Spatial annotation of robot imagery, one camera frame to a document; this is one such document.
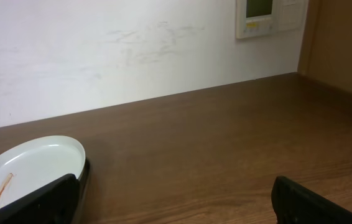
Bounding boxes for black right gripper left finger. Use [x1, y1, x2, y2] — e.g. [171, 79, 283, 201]
[0, 174, 80, 224]

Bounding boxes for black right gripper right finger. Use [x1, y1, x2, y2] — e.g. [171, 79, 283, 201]
[271, 176, 352, 224]

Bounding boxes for pale green stained plate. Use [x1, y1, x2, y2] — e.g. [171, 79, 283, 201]
[0, 136, 86, 209]

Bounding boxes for brown serving tray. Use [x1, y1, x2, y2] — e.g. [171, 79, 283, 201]
[72, 159, 91, 224]

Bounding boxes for white wall control panel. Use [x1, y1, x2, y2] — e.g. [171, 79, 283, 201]
[236, 0, 279, 39]

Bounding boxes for white wall switch plate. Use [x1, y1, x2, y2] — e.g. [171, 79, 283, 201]
[277, 0, 306, 31]

